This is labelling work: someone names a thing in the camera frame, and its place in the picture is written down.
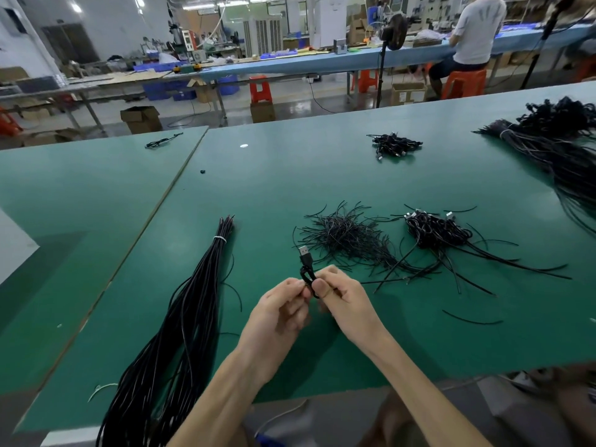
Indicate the open cardboard box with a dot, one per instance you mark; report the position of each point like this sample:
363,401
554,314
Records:
141,120

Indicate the person's right hand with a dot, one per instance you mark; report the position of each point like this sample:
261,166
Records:
349,307

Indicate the blue plastic item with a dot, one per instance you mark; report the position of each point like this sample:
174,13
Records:
270,440

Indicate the person's right leg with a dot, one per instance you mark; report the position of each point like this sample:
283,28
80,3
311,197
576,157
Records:
575,409

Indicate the orange plastic stool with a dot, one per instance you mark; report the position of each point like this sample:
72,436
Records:
464,84
587,69
369,82
7,122

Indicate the red plastic stool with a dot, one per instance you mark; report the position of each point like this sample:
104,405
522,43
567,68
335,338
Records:
261,90

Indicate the long blue workbench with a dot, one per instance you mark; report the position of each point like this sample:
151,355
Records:
335,60

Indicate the person's left forearm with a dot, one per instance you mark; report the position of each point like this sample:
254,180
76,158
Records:
219,409

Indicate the black tripod stand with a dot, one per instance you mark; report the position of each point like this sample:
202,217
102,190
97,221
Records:
545,40

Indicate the black fan on stand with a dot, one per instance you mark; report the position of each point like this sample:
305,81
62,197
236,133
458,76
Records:
393,30

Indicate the person's right forearm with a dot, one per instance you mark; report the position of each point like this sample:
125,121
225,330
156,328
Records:
424,400

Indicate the person's left hand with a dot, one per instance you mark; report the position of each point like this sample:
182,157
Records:
275,326

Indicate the large white box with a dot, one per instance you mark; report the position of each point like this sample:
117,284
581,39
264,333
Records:
14,246

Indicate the small cardboard box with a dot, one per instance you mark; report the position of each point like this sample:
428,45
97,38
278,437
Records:
263,112

